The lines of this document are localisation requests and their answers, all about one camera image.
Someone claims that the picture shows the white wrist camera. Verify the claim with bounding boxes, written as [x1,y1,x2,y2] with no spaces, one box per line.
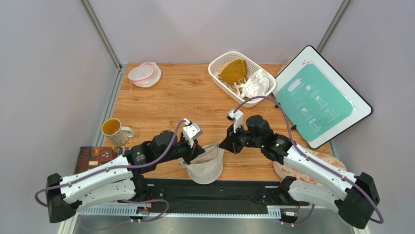
[226,109,244,133]
[182,118,203,148]

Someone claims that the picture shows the white slotted cable duct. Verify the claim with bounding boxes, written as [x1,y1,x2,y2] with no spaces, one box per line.
[78,203,282,219]

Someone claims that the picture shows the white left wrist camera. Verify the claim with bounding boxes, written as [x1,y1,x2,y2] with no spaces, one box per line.
[182,118,203,148]

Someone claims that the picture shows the white plastic basket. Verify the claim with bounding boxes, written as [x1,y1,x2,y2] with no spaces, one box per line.
[208,51,277,104]

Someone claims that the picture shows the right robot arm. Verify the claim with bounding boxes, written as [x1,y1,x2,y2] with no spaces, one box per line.
[219,111,380,229]

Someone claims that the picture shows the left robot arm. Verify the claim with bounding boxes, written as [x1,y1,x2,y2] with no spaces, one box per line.
[46,124,205,223]

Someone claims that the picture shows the white teal folding board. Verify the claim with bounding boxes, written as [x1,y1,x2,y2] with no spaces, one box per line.
[272,45,373,149]

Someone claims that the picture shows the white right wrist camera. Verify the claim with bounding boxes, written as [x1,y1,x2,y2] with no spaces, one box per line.
[226,109,244,133]

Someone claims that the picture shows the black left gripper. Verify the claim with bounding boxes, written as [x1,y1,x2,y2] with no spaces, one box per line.
[156,135,205,165]

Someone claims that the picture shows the mustard yellow bra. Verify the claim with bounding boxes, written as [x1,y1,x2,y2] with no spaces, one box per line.
[220,59,247,85]

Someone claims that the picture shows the patterned mug with tea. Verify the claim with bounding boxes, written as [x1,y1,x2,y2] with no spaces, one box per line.
[101,118,135,146]

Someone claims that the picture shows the white bra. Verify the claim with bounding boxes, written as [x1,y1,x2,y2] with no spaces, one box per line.
[234,69,270,98]

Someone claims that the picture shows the white pink-trimmed mesh laundry bag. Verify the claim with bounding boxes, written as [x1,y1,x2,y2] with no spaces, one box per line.
[127,61,162,94]

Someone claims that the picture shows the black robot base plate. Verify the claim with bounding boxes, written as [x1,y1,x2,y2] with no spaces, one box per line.
[132,178,308,214]

